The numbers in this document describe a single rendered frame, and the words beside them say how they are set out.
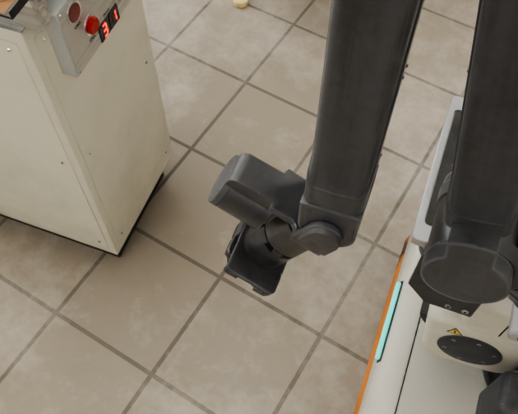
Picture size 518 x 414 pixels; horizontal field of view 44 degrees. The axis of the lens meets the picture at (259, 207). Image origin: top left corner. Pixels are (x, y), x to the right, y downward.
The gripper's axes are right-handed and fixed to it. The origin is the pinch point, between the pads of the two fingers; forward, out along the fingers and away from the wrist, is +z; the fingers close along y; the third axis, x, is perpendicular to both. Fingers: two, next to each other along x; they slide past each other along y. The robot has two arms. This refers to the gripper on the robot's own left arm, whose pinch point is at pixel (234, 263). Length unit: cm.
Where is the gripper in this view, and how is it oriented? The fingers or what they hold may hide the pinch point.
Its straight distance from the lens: 82.8
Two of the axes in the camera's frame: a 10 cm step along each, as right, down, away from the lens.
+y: -3.5, 8.0, -4.8
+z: -4.3, 3.2, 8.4
